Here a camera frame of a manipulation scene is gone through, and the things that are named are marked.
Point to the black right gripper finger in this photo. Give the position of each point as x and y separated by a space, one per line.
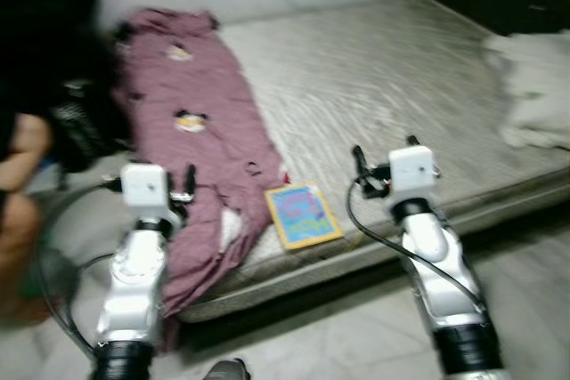
359 165
413 142

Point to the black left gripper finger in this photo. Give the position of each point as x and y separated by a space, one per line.
190 180

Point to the purple cartoon print blanket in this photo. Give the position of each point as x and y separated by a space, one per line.
223 157

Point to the colourful yellow-edged picture book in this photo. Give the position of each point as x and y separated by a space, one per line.
303 215

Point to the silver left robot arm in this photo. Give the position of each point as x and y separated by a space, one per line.
134 282

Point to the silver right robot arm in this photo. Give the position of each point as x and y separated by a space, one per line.
427 246

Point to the grey quilted mattress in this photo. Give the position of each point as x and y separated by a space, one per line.
383 86

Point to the black backpack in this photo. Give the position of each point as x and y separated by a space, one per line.
85 131

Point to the dark bed base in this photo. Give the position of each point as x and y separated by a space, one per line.
258 313

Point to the person in black clothes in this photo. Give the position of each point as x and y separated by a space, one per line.
27 144

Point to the silver left robot leg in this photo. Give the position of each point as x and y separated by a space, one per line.
227 369

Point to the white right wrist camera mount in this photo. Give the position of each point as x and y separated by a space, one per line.
411 171

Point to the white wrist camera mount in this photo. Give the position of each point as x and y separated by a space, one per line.
411 171
142 186

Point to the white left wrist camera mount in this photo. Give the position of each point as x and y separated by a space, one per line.
142 186

